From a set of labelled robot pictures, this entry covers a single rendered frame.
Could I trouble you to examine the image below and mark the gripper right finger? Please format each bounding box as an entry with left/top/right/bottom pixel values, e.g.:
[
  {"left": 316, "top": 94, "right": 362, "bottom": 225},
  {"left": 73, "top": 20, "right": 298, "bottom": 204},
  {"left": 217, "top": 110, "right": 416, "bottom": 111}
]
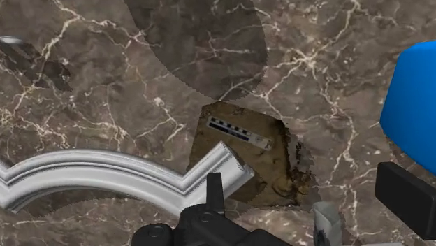
[{"left": 375, "top": 161, "right": 436, "bottom": 241}]

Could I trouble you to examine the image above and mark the brown rough flat slab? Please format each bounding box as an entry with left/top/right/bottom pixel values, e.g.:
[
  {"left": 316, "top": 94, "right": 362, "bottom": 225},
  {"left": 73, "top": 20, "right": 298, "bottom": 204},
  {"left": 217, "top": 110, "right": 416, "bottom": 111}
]
[{"left": 186, "top": 101, "right": 315, "bottom": 208}]

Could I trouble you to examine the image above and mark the blue rounded container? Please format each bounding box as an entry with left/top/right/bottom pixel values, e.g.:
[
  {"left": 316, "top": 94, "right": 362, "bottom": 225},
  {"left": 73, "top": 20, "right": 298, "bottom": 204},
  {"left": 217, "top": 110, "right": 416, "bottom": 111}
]
[{"left": 379, "top": 40, "right": 436, "bottom": 177}]

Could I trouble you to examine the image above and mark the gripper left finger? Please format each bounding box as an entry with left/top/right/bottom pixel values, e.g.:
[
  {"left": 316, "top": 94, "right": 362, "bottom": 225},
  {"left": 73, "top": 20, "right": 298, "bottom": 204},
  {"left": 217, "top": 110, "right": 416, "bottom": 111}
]
[{"left": 131, "top": 172, "right": 254, "bottom": 246}]

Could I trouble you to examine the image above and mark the white ornate moulded frame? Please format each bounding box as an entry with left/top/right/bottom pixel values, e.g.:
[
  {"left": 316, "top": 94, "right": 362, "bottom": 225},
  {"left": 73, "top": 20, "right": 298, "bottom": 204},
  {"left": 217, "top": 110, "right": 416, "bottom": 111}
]
[{"left": 0, "top": 140, "right": 255, "bottom": 217}]

